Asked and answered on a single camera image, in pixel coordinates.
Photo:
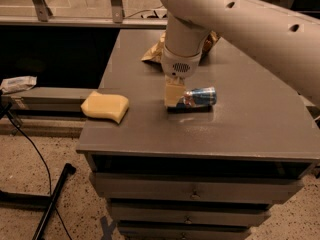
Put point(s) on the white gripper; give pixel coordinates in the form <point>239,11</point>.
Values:
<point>180,66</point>

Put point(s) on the grey drawer cabinet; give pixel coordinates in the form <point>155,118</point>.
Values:
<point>206,174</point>

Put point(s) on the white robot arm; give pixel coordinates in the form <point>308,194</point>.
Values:
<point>286,43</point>

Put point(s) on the brown chip bag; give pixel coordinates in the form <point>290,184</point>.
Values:
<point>154,54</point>

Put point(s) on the black stand leg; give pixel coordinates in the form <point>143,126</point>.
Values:
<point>46,204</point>

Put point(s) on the grey low bench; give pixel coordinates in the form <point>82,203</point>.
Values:
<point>48,99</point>

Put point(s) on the grey metal railing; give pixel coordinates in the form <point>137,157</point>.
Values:
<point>147,14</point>

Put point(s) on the white tissue packet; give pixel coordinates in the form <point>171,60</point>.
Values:
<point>17,84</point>

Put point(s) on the blue silver redbull can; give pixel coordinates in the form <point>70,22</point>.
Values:
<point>197,98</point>

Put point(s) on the yellow sponge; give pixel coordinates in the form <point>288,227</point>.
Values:
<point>105,106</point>

